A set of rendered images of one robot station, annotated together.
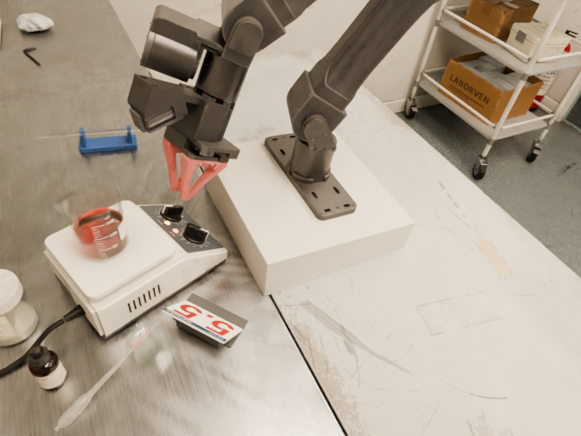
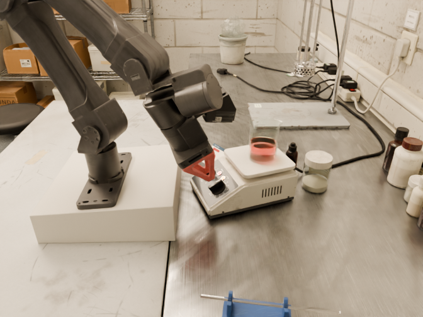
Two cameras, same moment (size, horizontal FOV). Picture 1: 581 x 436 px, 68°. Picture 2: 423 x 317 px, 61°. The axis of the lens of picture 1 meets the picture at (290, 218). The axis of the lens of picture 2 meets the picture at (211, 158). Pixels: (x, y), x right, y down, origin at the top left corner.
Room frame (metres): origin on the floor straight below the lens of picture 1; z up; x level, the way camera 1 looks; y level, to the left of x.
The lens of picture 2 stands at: (0.97, 0.48, 1.37)
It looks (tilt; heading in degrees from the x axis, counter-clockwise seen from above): 30 degrees down; 211
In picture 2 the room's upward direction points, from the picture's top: straight up
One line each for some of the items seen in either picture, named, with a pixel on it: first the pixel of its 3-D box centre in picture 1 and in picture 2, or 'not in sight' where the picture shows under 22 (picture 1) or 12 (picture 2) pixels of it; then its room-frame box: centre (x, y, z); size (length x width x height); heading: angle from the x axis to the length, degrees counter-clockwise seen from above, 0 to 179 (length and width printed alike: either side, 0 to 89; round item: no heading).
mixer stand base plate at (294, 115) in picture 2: not in sight; (295, 114); (-0.12, 0.14, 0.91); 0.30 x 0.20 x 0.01; 123
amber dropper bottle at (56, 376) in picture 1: (44, 364); (291, 155); (0.20, 0.25, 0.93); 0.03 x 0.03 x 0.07
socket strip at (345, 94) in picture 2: not in sight; (335, 79); (-0.52, 0.17, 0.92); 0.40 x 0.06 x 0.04; 33
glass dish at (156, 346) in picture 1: (150, 341); not in sight; (0.26, 0.15, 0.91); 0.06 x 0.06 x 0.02
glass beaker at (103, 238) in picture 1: (95, 223); (264, 141); (0.33, 0.23, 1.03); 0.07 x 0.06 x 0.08; 130
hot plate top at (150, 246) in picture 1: (111, 245); (258, 158); (0.34, 0.22, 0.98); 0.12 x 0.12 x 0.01; 52
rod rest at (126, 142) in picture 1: (106, 137); (257, 309); (0.64, 0.36, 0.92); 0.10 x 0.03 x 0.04; 113
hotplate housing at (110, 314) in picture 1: (135, 257); (246, 178); (0.36, 0.20, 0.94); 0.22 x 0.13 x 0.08; 142
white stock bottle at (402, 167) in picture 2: not in sight; (406, 161); (0.13, 0.49, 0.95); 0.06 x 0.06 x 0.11
